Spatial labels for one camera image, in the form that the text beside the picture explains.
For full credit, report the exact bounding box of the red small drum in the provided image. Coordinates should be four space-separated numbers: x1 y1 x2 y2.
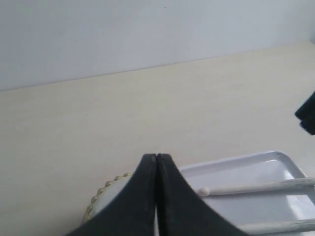
82 173 132 224

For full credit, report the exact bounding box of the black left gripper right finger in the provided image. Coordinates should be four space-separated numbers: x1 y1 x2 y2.
156 154 247 236

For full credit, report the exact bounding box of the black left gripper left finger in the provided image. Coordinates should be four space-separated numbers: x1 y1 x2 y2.
68 154 157 236

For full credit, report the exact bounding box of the white rectangular plastic tray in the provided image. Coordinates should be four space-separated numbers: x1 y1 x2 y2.
178 151 315 236

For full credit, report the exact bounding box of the white wooden drumstick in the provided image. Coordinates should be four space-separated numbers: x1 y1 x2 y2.
196 177 315 197

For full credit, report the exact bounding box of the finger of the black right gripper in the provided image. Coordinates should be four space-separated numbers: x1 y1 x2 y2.
295 92 315 120
300 118 315 135

